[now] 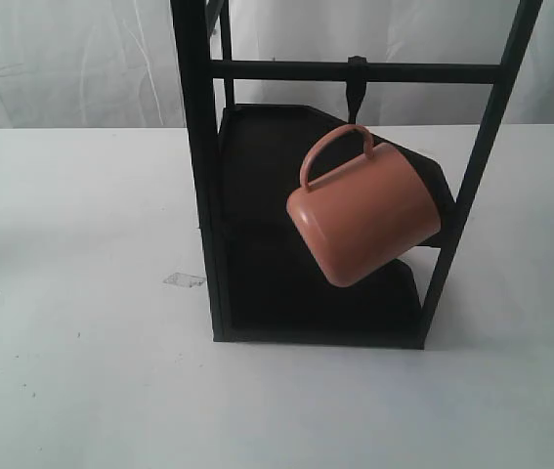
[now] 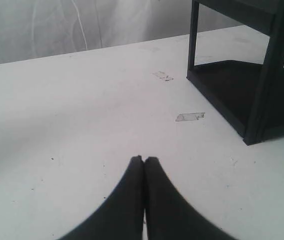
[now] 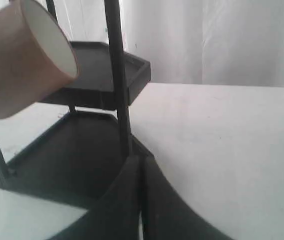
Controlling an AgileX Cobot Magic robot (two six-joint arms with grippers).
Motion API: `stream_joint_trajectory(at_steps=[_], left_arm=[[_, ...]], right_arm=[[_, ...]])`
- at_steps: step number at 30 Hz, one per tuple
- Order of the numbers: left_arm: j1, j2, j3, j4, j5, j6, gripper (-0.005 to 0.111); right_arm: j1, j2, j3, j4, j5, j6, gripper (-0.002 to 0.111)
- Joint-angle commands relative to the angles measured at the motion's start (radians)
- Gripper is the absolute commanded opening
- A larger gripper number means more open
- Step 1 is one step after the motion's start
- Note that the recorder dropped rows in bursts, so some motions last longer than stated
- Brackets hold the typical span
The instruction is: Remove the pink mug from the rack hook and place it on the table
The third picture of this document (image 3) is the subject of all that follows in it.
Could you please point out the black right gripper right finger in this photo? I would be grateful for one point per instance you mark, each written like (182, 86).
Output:
(165, 216)

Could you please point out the white backdrop curtain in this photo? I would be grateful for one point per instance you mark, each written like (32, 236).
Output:
(210, 42)

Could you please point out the orange cup white inside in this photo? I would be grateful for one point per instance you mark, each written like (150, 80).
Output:
(36, 58)

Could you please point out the black two-tier shelf rack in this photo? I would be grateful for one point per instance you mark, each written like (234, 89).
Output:
(78, 157)

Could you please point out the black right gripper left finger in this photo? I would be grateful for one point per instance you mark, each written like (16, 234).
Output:
(115, 216)

